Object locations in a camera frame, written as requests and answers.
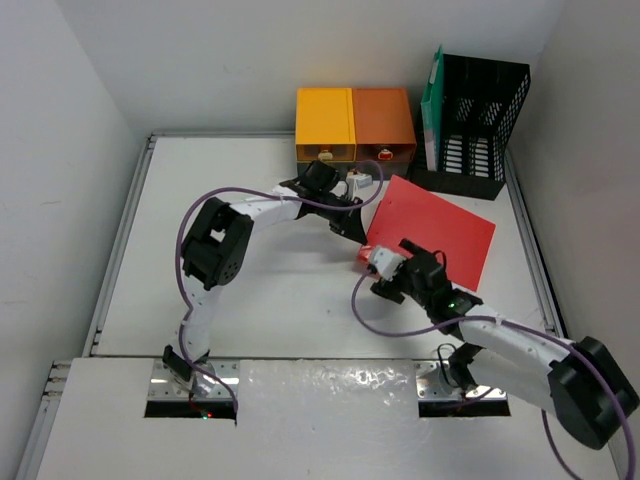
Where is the black mesh file rack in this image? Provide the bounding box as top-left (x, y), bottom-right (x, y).
top-left (410, 52), bottom-right (531, 200)

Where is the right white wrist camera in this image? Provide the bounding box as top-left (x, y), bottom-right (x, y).
top-left (368, 246), bottom-right (407, 281)

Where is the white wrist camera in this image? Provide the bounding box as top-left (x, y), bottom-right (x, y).
top-left (345, 172), bottom-right (373, 195)
top-left (368, 246), bottom-right (407, 281)

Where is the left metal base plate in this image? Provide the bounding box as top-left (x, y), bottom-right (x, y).
top-left (147, 360), bottom-right (240, 402)

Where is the white foam front board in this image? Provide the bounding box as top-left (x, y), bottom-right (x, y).
top-left (38, 358), bottom-right (618, 479)

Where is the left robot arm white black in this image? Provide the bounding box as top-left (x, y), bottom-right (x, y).
top-left (162, 160), bottom-right (374, 386)

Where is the yellow drawer box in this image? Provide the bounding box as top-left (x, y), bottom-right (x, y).
top-left (295, 87), bottom-right (356, 163)

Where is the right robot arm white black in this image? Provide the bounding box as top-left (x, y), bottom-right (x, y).
top-left (368, 239), bottom-right (639, 450)

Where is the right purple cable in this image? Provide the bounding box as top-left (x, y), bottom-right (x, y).
top-left (350, 269), bottom-right (640, 480)

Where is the transparent grey drawer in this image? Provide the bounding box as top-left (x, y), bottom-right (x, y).
top-left (379, 162), bottom-right (412, 181)

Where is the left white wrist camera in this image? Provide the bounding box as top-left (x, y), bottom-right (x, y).
top-left (345, 172), bottom-right (373, 195)

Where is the purple cable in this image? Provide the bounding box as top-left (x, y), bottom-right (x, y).
top-left (350, 269), bottom-right (640, 480)
top-left (172, 159), bottom-right (385, 409)

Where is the green clip file folder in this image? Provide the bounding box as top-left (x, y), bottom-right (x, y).
top-left (420, 46), bottom-right (444, 171)

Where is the metal base plate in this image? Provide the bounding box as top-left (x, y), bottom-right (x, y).
top-left (415, 359), bottom-right (508, 403)
top-left (147, 360), bottom-right (240, 402)

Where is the red clip file folder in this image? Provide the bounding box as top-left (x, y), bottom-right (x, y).
top-left (357, 175), bottom-right (496, 291)

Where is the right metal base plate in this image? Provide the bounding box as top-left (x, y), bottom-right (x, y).
top-left (415, 359), bottom-right (508, 403)

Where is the orange drawer box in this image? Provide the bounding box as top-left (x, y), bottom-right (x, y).
top-left (352, 87), bottom-right (417, 164)

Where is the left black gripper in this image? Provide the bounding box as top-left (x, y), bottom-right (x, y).
top-left (314, 191), bottom-right (366, 245)

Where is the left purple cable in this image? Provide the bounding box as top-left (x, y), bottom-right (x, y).
top-left (172, 159), bottom-right (385, 409)

